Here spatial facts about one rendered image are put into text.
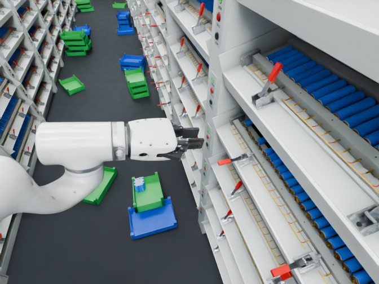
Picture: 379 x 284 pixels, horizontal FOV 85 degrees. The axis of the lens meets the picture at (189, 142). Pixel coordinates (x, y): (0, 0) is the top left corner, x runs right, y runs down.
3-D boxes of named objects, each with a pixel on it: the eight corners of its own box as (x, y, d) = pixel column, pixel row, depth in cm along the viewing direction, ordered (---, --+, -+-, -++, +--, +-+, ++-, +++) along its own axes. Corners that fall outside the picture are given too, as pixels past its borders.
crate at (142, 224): (132, 240, 137) (130, 235, 131) (129, 212, 150) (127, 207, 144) (177, 227, 143) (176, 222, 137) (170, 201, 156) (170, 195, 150)
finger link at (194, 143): (180, 148, 45) (208, 146, 47) (176, 138, 47) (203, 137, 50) (177, 158, 47) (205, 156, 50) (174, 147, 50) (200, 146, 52)
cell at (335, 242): (363, 238, 41) (331, 250, 41) (355, 229, 42) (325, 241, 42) (366, 235, 39) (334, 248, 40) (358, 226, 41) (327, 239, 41)
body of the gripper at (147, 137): (124, 145, 40) (180, 142, 43) (121, 112, 46) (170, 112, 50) (124, 169, 45) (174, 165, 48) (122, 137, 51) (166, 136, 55)
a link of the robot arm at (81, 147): (113, 172, 44) (111, 132, 39) (39, 178, 39) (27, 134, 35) (113, 151, 51) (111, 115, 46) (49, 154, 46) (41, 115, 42)
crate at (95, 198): (98, 205, 154) (95, 200, 148) (74, 199, 157) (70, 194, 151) (118, 173, 174) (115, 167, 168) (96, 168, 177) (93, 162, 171)
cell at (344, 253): (372, 248, 39) (339, 261, 40) (364, 239, 41) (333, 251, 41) (375, 246, 38) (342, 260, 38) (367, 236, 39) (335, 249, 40)
